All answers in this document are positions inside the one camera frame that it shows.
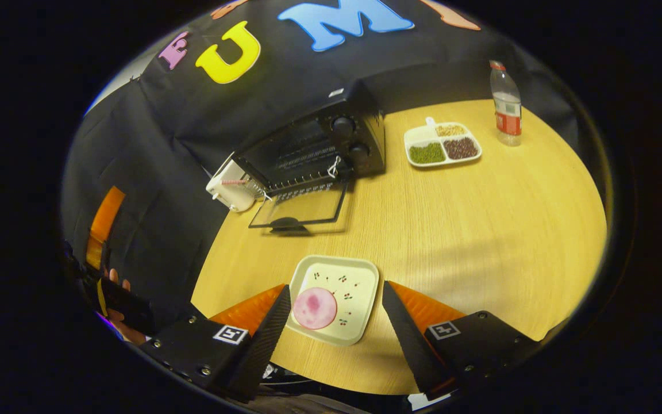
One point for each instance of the clear bottle with red label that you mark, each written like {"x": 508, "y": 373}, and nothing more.
{"x": 507, "y": 109}

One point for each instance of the pink round cake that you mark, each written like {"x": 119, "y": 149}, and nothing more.
{"x": 315, "y": 309}

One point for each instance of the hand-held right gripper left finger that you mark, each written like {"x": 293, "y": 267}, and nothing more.
{"x": 262, "y": 339}

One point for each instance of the white square plate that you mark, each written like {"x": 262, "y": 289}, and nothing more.
{"x": 360, "y": 287}

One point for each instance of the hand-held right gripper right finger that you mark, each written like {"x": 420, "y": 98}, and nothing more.
{"x": 414, "y": 345}

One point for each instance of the black backdrop cloth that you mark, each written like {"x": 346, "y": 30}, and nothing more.
{"x": 164, "y": 172}

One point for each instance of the pink stick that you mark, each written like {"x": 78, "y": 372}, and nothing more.
{"x": 233, "y": 181}

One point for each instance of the black electric oven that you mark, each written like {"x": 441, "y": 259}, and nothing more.
{"x": 331, "y": 149}

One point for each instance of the white toaster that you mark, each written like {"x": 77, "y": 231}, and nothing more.
{"x": 227, "y": 192}

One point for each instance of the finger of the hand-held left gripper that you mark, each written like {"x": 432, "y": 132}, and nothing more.
{"x": 104, "y": 221}

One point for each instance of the white divided dish of beans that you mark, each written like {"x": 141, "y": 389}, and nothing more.
{"x": 428, "y": 152}

